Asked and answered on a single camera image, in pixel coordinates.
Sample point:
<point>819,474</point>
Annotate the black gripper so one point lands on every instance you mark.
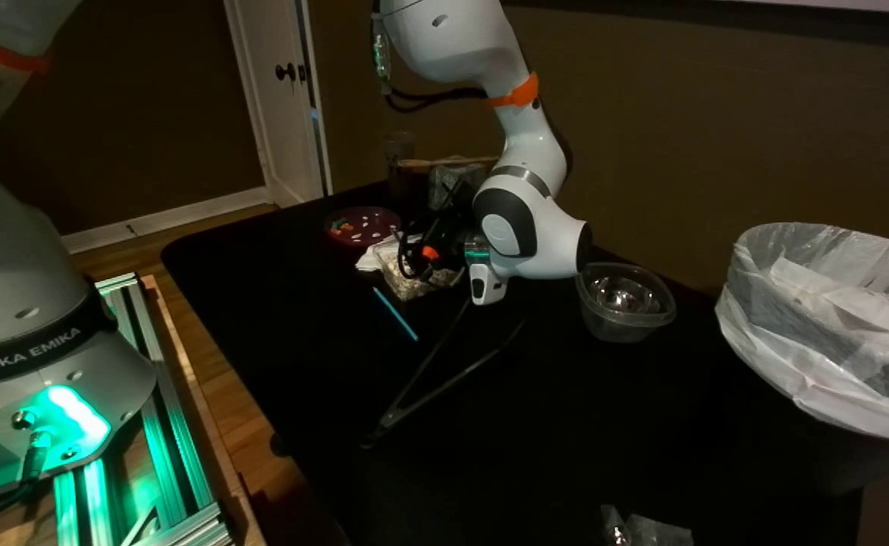
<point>443,258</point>

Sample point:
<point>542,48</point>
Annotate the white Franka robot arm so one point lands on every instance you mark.
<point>21,252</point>

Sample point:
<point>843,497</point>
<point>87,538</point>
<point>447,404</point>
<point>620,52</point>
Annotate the clear square plastic bowl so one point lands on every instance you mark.
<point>431,289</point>

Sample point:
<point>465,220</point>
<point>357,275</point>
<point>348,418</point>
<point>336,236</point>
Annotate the white paper napkin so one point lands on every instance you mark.
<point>376,258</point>

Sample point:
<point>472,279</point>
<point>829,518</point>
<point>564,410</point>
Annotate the blue pencil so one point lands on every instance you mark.
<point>397,314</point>

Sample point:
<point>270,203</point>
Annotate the maroon round plate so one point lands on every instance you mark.
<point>357,229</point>

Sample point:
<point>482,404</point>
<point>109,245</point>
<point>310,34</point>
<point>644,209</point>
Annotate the long metal tongs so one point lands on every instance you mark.
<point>431,389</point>

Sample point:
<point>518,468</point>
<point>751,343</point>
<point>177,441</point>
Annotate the white lined trash bin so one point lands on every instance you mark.
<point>826,323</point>

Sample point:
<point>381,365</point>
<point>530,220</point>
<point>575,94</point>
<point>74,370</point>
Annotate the aluminium profile frame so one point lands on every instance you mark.
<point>174,474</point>

